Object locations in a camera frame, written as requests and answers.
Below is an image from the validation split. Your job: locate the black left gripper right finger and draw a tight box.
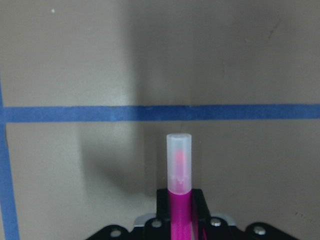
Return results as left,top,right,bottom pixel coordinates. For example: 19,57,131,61
191,188,211,240

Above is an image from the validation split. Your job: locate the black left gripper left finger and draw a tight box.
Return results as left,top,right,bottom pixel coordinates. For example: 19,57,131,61
156,188,171,240

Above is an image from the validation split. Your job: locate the pink highlighter pen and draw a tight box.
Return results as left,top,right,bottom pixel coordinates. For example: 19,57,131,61
166,133,192,240

